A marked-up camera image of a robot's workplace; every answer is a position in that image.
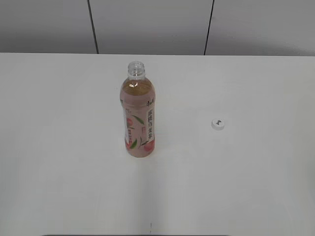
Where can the pink peach tea bottle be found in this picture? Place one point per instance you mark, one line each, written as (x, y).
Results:
(137, 97)

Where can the white bottle cap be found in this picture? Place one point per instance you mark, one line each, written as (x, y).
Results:
(218, 124)

